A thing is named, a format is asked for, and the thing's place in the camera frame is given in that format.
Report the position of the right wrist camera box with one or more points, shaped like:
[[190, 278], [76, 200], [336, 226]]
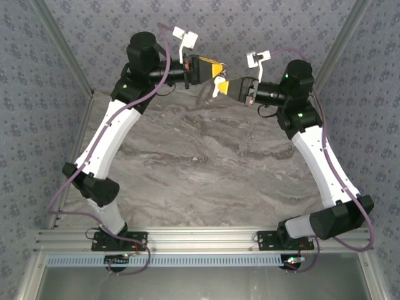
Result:
[[254, 59]]

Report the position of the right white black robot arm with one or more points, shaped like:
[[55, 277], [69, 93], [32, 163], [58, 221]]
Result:
[[328, 165]]

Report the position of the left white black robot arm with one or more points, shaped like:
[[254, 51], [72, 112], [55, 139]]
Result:
[[106, 140]]

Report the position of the grey metal panel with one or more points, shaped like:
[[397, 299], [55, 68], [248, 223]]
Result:
[[200, 284]]

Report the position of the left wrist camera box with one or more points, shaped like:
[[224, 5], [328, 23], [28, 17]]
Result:
[[189, 39]]

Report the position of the aluminium table side rail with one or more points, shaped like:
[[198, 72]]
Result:
[[82, 128], [316, 103]]

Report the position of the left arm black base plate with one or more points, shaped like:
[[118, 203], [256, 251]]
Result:
[[137, 242]]

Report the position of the aluminium lower frame bar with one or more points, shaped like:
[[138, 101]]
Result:
[[29, 278], [373, 278]]

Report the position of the aluminium corner post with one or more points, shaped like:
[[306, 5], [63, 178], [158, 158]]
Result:
[[340, 47], [62, 47]]

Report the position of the small black controller board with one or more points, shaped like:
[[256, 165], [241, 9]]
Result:
[[117, 260]]

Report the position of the wide aluminium base rail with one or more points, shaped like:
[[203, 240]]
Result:
[[200, 239]]

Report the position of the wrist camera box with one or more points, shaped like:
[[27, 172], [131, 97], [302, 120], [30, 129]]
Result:
[[254, 59], [189, 39]]

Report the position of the controller board with green light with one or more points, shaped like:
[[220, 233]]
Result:
[[293, 261]]

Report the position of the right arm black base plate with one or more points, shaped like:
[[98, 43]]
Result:
[[268, 242]]

